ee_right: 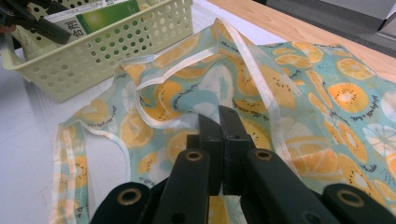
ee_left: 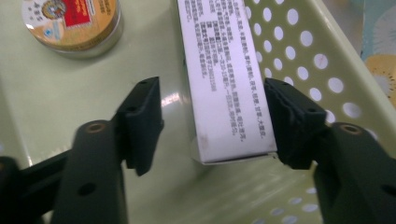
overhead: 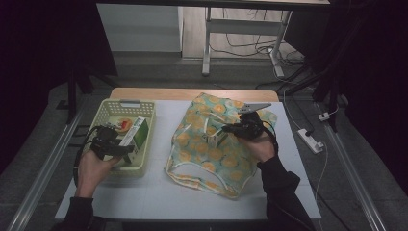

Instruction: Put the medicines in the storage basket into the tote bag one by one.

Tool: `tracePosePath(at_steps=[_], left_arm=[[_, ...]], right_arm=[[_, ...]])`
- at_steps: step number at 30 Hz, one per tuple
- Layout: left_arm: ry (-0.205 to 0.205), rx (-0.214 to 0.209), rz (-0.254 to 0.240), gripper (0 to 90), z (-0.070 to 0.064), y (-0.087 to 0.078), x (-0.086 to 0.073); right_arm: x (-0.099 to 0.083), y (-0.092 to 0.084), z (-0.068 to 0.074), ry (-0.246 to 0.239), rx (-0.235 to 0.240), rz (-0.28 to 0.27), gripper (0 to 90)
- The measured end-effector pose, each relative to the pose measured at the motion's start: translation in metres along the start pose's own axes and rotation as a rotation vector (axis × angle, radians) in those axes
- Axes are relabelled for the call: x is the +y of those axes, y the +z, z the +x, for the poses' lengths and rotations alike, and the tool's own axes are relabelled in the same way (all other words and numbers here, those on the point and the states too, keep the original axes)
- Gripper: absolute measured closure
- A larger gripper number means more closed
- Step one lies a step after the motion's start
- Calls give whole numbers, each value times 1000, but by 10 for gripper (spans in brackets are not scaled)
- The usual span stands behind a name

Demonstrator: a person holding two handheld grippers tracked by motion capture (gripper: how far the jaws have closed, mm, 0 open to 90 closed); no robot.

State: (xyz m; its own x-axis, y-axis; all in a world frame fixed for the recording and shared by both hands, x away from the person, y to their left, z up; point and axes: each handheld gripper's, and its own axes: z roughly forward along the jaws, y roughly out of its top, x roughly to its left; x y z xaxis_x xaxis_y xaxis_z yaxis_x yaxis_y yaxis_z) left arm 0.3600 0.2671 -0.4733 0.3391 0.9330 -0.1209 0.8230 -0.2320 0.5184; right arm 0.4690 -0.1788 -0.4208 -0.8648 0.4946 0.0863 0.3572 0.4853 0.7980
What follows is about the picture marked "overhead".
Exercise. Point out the green and white box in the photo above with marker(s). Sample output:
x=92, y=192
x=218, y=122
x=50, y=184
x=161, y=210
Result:
x=217, y=139
x=139, y=134

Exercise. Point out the black tripod stand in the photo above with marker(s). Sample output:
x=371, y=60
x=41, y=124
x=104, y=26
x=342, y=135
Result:
x=330, y=93
x=72, y=93

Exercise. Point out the orange slice print tote bag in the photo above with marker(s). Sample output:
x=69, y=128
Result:
x=205, y=160

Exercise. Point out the aluminium floor rail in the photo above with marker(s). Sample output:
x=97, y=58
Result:
x=352, y=173
x=41, y=173

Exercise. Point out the person's left hand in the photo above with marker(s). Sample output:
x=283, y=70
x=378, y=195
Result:
x=91, y=173

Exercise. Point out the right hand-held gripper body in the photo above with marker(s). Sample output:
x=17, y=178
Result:
x=251, y=126

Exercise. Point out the dark curtain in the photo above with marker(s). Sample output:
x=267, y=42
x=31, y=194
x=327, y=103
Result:
x=32, y=64
x=375, y=64

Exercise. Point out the pale green plastic basket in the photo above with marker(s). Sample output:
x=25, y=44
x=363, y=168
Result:
x=138, y=166

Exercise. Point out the small white adapter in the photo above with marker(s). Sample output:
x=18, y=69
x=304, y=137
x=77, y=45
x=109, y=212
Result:
x=324, y=116

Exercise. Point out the person's right hand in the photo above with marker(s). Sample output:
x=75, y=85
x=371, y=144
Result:
x=263, y=149

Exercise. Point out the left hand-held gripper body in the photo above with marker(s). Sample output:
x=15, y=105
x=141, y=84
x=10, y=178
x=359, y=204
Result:
x=104, y=144

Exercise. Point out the white cabinet panel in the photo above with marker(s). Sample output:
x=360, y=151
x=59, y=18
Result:
x=138, y=29

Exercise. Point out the white power strip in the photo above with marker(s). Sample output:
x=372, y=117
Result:
x=309, y=141

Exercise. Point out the white metal desk frame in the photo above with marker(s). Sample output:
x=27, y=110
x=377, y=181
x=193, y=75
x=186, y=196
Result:
x=240, y=27

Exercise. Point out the red and orange round item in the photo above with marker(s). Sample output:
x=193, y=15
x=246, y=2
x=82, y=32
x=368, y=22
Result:
x=124, y=125

